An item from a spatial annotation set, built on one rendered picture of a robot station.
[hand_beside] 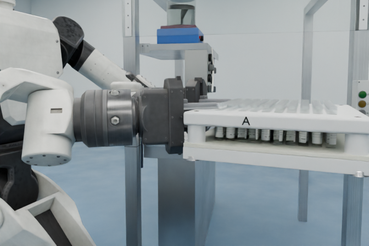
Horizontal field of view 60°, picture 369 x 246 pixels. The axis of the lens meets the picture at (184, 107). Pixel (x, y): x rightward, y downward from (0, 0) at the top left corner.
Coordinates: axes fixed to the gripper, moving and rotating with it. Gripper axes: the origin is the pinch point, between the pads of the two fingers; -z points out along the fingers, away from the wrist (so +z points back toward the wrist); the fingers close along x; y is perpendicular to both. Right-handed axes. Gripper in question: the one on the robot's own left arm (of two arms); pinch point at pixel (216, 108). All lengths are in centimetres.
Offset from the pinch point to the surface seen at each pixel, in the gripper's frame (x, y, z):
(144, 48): -22, -65, 64
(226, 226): 100, -156, 60
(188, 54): -19, -71, 44
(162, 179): 44, -80, 65
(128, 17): -35, -57, 67
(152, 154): 29, -69, 64
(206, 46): -22, -74, 36
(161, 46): -22, -68, 56
